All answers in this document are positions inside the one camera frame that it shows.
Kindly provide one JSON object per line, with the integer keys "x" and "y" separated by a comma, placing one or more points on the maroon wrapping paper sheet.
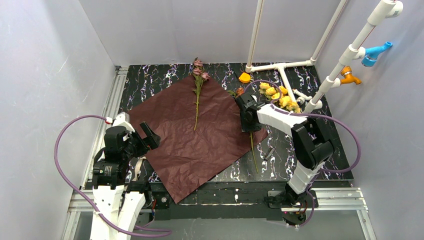
{"x": 200, "y": 135}

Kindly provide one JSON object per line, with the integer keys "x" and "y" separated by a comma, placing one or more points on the yellow fake flower bunch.
{"x": 280, "y": 94}

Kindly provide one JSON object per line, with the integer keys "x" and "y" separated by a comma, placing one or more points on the black comb strip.
{"x": 268, "y": 155}

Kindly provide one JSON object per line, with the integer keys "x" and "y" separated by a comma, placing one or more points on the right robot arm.
{"x": 313, "y": 145}

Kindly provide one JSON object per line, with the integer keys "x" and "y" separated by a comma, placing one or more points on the orange plastic tap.
{"x": 348, "y": 77}

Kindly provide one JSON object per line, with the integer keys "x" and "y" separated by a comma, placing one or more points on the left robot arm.
{"x": 118, "y": 204}

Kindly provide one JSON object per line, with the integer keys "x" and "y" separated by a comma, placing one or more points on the pink fake flower stem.
{"x": 200, "y": 77}

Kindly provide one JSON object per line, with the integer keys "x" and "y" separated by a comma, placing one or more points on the beige ribbon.
{"x": 135, "y": 169}

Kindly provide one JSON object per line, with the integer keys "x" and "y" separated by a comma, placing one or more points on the orange plastic piece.
{"x": 245, "y": 78}

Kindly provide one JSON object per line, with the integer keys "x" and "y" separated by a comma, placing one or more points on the aluminium frame rail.
{"x": 77, "y": 203}

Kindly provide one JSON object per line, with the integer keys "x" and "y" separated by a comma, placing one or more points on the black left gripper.
{"x": 142, "y": 140}

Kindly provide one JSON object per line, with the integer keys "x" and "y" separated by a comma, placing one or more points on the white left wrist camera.
{"x": 122, "y": 119}

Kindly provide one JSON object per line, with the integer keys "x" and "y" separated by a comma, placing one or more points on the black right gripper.
{"x": 247, "y": 108}

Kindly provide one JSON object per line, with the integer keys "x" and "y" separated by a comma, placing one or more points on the blue plastic tap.
{"x": 371, "y": 54}

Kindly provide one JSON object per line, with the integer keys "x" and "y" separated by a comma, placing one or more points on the white pipe valve fitting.
{"x": 301, "y": 97}

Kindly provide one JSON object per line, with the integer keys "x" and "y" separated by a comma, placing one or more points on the orange fake flower stem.
{"x": 238, "y": 92}

